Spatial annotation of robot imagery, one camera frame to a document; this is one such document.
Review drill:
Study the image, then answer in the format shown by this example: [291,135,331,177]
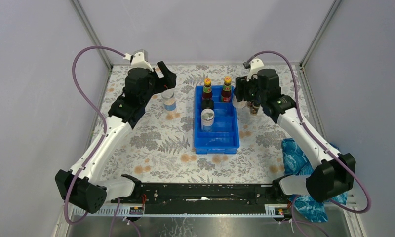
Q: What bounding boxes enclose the sauce bottle red label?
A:
[221,77,232,102]

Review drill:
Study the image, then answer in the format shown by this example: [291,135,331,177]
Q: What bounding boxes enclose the yellow cap sauce bottle front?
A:
[202,78,213,100]

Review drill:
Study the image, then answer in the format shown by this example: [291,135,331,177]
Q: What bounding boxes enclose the clear jar black knob lid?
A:
[201,98,215,111]

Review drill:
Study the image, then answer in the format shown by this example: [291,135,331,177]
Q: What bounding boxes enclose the silver lid jar white beads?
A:
[200,108,215,132]

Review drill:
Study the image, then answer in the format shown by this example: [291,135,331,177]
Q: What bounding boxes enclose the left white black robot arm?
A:
[55,61,176,213]

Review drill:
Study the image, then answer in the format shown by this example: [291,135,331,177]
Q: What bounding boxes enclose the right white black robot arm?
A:
[233,69,356,203]

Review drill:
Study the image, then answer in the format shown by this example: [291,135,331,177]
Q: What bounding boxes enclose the small brown spice bottle front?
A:
[249,101,260,115]

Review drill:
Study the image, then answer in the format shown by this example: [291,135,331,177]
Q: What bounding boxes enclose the blue plastic divided bin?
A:
[193,85,240,155]

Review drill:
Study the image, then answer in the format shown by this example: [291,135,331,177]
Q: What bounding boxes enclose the blue patterned cloth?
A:
[281,138,349,223]

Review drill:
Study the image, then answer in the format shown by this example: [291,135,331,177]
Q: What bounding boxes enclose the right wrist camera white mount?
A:
[243,58,265,81]

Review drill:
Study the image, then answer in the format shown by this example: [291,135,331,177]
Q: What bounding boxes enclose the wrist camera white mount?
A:
[243,58,265,81]
[124,49,154,72]

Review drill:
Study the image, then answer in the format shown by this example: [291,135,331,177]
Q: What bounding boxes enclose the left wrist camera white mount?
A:
[124,49,154,72]

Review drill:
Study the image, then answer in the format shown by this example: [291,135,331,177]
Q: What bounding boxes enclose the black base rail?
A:
[119,183,289,216]

